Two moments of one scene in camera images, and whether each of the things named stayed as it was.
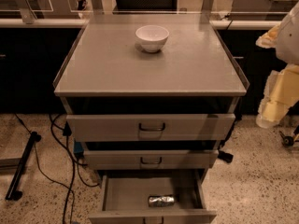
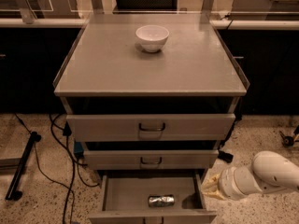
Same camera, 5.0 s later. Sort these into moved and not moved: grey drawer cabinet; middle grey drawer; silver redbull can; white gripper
Moved: white gripper
Not moved: grey drawer cabinet; silver redbull can; middle grey drawer
